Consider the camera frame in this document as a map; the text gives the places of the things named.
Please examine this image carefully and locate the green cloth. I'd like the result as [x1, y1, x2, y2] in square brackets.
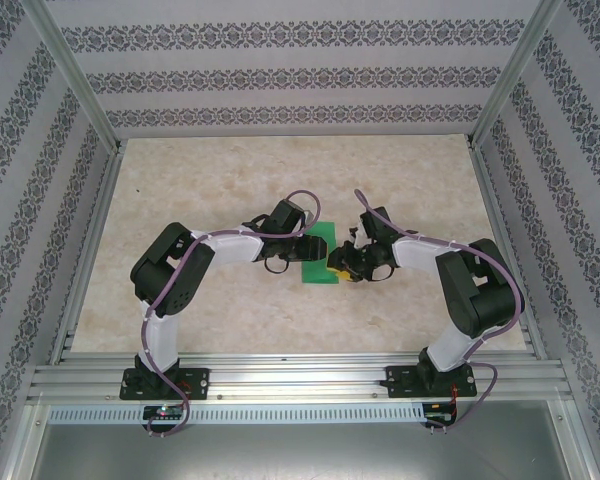
[299, 220, 340, 286]

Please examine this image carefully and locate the right controller board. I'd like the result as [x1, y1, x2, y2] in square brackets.
[423, 401, 457, 420]

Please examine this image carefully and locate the controller board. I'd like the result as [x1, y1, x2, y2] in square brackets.
[142, 404, 187, 421]
[423, 401, 457, 420]

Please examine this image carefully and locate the left controller board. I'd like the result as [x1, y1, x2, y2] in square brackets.
[142, 404, 187, 421]

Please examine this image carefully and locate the aluminium cross rail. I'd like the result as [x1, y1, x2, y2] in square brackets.
[27, 351, 576, 405]

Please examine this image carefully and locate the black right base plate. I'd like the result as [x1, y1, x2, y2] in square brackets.
[384, 363, 478, 400]

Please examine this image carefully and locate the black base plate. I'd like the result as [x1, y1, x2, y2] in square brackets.
[384, 363, 478, 400]
[119, 366, 212, 402]

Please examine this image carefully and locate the aluminium side rail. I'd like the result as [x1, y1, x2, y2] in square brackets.
[465, 139, 549, 360]
[48, 142, 127, 364]

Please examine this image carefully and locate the slotted cable duct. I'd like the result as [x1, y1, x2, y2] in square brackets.
[46, 402, 427, 425]

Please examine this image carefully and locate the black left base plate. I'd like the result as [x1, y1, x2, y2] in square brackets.
[119, 366, 212, 402]

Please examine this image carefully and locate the aluminium frame post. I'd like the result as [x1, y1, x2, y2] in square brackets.
[467, 0, 566, 149]
[23, 0, 122, 154]

